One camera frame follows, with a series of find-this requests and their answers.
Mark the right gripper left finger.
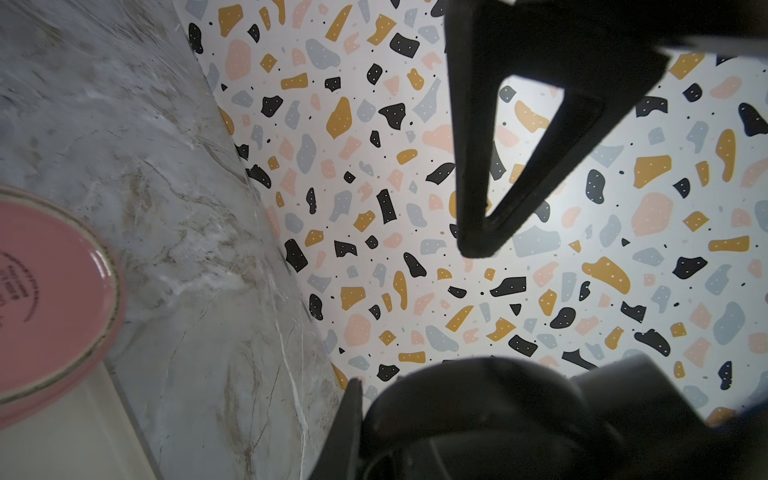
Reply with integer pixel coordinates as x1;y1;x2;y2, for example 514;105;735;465
309;378;363;480

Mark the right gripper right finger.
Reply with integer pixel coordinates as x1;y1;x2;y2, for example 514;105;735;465
444;1;668;258

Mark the pink mug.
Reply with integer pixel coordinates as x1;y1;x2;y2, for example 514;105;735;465
1;185;125;428

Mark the black mug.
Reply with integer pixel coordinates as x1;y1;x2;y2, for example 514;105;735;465
358;355;767;479

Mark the beige tray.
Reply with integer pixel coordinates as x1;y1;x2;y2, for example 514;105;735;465
1;364;158;479

